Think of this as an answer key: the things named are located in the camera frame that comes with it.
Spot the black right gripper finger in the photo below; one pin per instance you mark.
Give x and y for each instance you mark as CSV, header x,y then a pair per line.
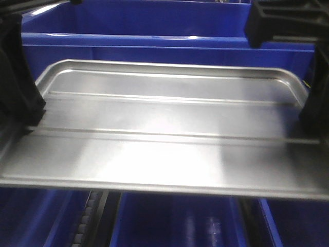
x,y
287,21
314,115

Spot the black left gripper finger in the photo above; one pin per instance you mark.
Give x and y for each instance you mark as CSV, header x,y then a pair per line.
x,y
21,101

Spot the small silver ribbed tray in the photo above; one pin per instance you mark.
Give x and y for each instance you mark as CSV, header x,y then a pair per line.
x,y
174,128

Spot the large blue plastic box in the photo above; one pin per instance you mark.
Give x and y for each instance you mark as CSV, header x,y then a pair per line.
x,y
179,32

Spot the blue bin lower right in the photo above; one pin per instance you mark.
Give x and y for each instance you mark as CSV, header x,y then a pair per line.
x,y
292,223

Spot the blue bin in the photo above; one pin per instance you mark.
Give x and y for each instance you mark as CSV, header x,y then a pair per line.
x,y
178,220
292,223
40,217

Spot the blue bin lower left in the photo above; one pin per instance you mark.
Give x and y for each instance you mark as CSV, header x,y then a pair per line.
x,y
40,217

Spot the blue bin lower centre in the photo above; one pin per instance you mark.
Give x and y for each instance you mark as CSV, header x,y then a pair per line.
x,y
178,220

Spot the lower roller track rail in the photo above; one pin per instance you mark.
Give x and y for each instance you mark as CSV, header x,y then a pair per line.
x,y
98,219

